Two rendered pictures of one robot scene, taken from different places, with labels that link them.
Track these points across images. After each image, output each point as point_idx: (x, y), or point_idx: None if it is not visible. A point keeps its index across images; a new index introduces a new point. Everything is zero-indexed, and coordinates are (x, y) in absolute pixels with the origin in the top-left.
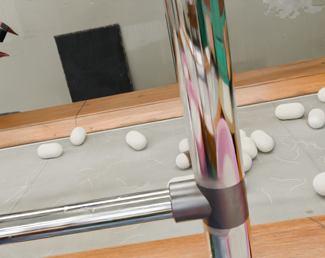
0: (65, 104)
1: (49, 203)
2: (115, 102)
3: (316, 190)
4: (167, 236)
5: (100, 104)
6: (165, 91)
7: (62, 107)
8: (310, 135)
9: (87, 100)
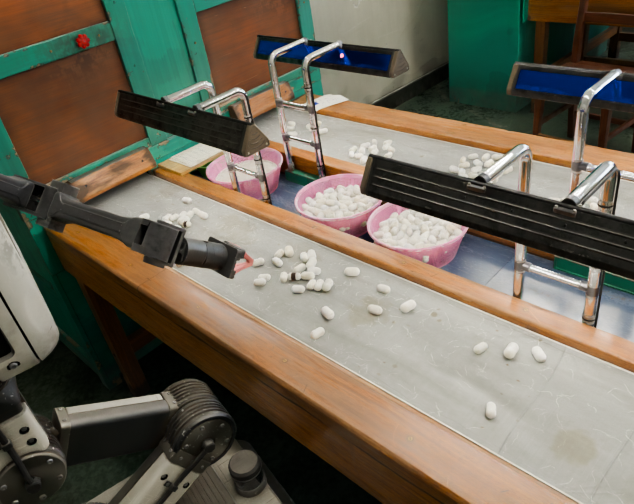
0: (147, 291)
1: (227, 236)
2: (141, 269)
3: (191, 201)
4: (222, 211)
5: (146, 272)
6: (121, 260)
7: (154, 286)
8: (154, 217)
9: (139, 284)
